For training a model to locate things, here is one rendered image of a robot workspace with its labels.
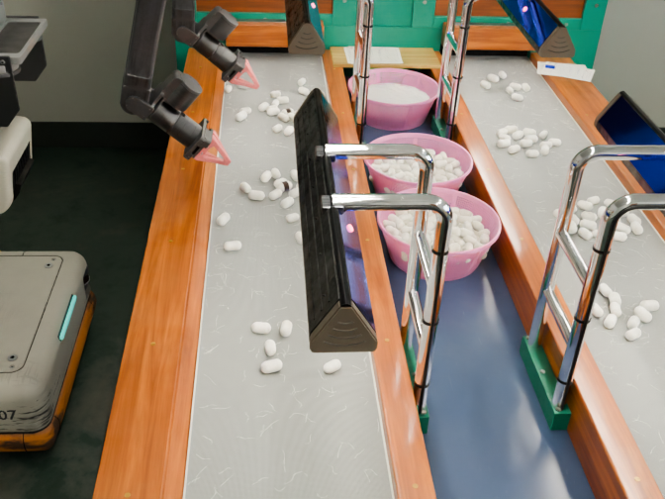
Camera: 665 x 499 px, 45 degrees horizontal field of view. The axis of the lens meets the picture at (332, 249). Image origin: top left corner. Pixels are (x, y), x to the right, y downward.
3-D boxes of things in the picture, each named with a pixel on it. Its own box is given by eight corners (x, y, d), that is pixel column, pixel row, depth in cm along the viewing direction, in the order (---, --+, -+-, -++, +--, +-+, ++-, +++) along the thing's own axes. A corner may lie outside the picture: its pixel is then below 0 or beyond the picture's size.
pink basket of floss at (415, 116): (397, 145, 221) (400, 113, 216) (328, 114, 236) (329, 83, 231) (454, 117, 238) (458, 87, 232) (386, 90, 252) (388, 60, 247)
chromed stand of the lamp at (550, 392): (549, 431, 135) (613, 203, 110) (519, 351, 152) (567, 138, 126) (658, 428, 137) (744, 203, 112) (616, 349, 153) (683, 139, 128)
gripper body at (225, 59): (243, 52, 216) (222, 35, 213) (242, 66, 208) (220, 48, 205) (228, 69, 219) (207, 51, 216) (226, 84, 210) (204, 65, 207)
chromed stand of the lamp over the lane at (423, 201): (313, 437, 132) (322, 204, 107) (308, 354, 148) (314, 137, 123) (427, 434, 133) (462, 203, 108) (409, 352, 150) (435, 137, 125)
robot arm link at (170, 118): (144, 108, 174) (141, 120, 170) (163, 86, 172) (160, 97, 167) (170, 127, 177) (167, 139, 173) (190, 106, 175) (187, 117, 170)
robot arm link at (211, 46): (190, 39, 211) (187, 47, 207) (206, 20, 208) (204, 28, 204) (210, 55, 214) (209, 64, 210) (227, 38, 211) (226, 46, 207)
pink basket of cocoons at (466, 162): (393, 228, 186) (397, 192, 180) (342, 175, 205) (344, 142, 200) (488, 206, 196) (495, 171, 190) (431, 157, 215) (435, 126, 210)
